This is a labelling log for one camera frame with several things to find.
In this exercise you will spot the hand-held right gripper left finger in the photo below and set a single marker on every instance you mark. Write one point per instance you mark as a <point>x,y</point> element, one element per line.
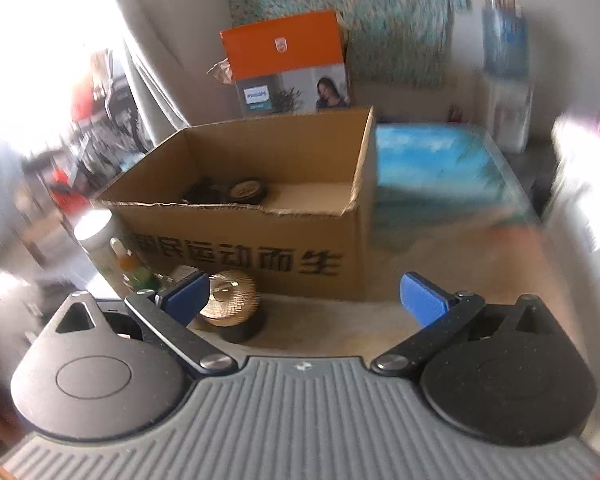
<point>185,295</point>

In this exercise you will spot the black tape roll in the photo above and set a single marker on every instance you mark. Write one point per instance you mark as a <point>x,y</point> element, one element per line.
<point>247,191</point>

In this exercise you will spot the red bag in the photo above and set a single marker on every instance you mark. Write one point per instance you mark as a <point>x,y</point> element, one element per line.
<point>87,95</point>

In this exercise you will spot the brown cardboard box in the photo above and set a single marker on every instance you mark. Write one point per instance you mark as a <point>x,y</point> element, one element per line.
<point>305,230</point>

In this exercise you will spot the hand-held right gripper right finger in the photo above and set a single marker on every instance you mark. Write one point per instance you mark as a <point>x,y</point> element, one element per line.
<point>422,297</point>

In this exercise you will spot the white water dispenser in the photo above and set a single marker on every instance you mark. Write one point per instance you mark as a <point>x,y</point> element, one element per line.
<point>507,110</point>

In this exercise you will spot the white bottle with green label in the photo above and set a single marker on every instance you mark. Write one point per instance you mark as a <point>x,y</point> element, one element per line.
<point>92,227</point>

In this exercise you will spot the small red item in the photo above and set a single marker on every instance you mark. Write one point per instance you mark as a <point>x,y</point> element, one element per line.
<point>65,185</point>

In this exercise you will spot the wheelchair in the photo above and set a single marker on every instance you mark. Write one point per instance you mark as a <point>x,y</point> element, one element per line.
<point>115,105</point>

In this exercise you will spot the blue water jug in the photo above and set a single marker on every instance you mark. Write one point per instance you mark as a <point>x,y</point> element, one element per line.
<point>502,35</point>

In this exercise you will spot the white bedding bundle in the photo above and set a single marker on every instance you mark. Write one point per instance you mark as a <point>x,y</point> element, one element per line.
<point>580,170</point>

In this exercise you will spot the orange appliance carton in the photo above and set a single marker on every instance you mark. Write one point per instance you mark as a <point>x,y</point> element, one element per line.
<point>280,45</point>

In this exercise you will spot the gold-lidded dark jar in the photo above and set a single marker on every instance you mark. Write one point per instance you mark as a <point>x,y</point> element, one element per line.
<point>230,290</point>

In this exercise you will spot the crumpled brown plastic bag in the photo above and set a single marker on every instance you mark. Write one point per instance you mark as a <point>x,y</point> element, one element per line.
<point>222,71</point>

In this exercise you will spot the floral cloth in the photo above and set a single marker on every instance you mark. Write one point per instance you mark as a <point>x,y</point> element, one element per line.
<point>395,20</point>

